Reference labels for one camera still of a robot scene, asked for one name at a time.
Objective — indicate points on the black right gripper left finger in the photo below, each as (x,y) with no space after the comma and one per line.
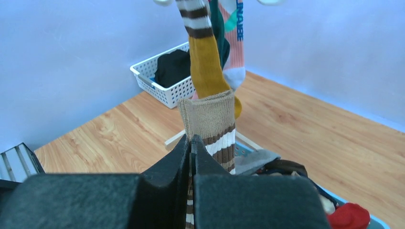
(154,199)

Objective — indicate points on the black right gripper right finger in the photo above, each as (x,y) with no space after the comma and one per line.
(260,202)

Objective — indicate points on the brown white striped sock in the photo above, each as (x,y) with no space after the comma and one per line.
(213,119)

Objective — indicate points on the mustard yellow sock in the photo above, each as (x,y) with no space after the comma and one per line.
(206,71)

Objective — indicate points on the pink patterned sock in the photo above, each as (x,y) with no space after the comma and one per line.
(234,69)

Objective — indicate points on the green reindeer sock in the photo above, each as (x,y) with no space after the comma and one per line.
(219,32)

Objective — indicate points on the white plastic clip hanger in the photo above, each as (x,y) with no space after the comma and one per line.
(223,2)

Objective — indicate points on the grey sock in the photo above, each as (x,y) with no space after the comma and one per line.
(248,164)

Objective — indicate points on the white perforated basket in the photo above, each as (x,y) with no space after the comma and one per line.
(145,72)

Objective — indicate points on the red sock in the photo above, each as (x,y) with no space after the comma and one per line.
(349,216)

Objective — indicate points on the black cloth in white basket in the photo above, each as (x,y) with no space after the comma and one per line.
(172,68)

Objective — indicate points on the blue plastic sock basket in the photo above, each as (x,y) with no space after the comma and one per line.
(282,167)

